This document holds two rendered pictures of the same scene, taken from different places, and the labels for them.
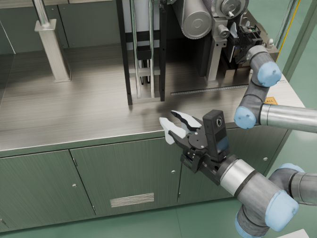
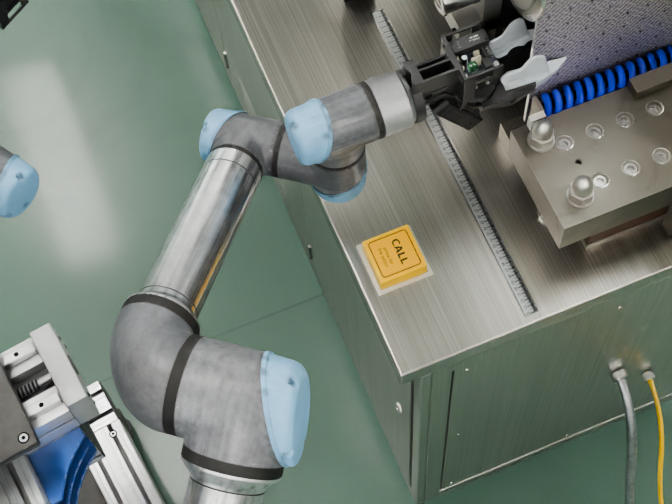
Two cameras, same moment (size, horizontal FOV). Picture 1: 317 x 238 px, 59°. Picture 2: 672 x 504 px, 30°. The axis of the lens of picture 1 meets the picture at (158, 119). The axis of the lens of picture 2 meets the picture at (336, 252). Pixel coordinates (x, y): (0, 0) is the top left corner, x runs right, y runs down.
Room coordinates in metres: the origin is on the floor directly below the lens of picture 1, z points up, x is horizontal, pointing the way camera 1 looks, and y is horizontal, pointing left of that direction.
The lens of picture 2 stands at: (0.67, -1.16, 2.50)
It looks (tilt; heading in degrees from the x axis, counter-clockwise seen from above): 65 degrees down; 83
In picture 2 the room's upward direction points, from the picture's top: 7 degrees counter-clockwise
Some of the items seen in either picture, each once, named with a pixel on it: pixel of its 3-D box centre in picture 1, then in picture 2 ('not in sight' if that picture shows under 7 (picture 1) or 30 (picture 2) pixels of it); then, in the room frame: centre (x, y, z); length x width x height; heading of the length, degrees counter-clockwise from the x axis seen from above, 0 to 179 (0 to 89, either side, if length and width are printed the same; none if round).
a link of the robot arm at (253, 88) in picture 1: (256, 93); (325, 160); (0.77, -0.37, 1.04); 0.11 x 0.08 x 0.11; 151
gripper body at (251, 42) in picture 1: (249, 41); (450, 77); (0.94, -0.35, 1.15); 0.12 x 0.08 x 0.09; 9
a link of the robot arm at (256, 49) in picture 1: (256, 55); (390, 100); (0.86, -0.36, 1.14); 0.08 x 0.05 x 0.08; 99
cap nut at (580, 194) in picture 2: (270, 43); (582, 188); (1.08, -0.50, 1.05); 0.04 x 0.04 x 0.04
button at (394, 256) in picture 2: (268, 104); (394, 256); (0.84, -0.47, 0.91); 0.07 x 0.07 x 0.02; 9
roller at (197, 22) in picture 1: (190, 9); not in sight; (1.15, -0.14, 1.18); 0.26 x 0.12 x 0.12; 9
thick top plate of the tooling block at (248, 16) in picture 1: (244, 34); (669, 136); (1.23, -0.43, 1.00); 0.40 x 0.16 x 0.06; 9
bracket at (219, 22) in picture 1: (216, 54); (467, 44); (1.00, -0.25, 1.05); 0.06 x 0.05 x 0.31; 9
